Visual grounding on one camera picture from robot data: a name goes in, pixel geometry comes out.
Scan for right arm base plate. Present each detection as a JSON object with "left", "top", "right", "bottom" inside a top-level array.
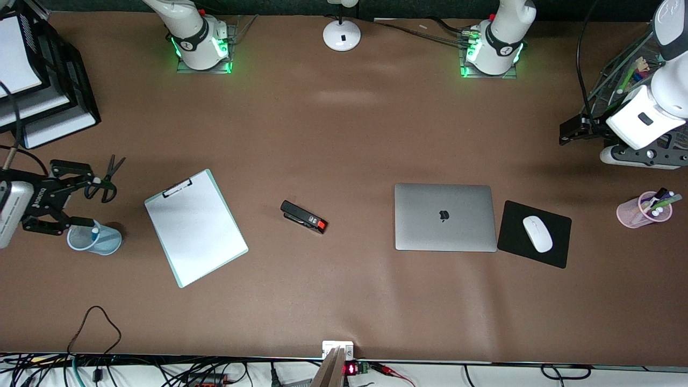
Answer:
[{"left": 176, "top": 21, "right": 234, "bottom": 75}]

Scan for light green marker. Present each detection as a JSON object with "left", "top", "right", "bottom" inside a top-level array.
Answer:
[{"left": 651, "top": 194, "right": 683, "bottom": 212}]

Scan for white paper sheet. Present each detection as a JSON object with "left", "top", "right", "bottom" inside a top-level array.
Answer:
[{"left": 145, "top": 173, "right": 245, "bottom": 285}]

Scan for black mouse pad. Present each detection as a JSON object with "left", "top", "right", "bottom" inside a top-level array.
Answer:
[{"left": 497, "top": 200, "right": 572, "bottom": 269}]

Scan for white computer mouse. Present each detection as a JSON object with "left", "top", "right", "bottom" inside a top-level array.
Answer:
[{"left": 522, "top": 216, "right": 554, "bottom": 253}]

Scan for black looping cable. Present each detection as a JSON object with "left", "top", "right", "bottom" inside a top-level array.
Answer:
[{"left": 67, "top": 306, "right": 122, "bottom": 377}]

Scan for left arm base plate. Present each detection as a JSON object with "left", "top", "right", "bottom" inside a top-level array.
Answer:
[{"left": 460, "top": 27, "right": 520, "bottom": 80}]

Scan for teal clipboard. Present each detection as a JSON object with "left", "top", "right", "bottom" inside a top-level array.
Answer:
[{"left": 144, "top": 169, "right": 249, "bottom": 289}]

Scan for aluminium profile post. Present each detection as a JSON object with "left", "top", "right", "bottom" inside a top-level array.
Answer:
[{"left": 311, "top": 340, "right": 354, "bottom": 387}]

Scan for black stapler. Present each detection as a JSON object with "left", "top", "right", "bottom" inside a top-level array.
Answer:
[{"left": 280, "top": 200, "right": 328, "bottom": 235}]

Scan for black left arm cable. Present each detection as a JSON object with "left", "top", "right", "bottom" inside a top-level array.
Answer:
[{"left": 575, "top": 0, "right": 593, "bottom": 117}]

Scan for black scissors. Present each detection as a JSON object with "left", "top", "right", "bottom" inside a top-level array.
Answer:
[{"left": 84, "top": 155, "right": 127, "bottom": 204}]

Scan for blue mesh pen cup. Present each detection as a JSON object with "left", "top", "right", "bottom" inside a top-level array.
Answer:
[{"left": 67, "top": 218, "right": 123, "bottom": 256}]

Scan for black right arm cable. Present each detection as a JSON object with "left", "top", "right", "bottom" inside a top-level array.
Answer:
[{"left": 0, "top": 80, "right": 23, "bottom": 174}]

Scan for black orange power strip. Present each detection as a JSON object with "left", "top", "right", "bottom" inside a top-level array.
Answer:
[{"left": 185, "top": 374, "right": 227, "bottom": 387}]

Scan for grey mesh wire tray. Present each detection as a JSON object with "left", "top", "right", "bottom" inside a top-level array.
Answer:
[{"left": 583, "top": 24, "right": 688, "bottom": 157}]

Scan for pink mesh pen cup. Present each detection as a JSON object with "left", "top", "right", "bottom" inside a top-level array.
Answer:
[{"left": 617, "top": 187, "right": 673, "bottom": 229}]

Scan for black document tray stack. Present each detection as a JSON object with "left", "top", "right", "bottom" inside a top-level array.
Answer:
[{"left": 0, "top": 0, "right": 102, "bottom": 150}]

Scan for white round lamp base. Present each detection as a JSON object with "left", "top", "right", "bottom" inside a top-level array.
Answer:
[{"left": 322, "top": 0, "right": 362, "bottom": 53}]

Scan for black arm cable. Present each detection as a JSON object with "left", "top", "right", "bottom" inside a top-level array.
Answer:
[
  {"left": 575, "top": 0, "right": 593, "bottom": 117},
  {"left": 0, "top": 80, "right": 23, "bottom": 174}
]

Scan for black cable bundle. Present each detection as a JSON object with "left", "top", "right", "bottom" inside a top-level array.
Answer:
[{"left": 374, "top": 18, "right": 475, "bottom": 45}]

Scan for silver laptop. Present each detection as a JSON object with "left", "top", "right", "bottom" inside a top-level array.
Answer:
[{"left": 395, "top": 183, "right": 498, "bottom": 252}]

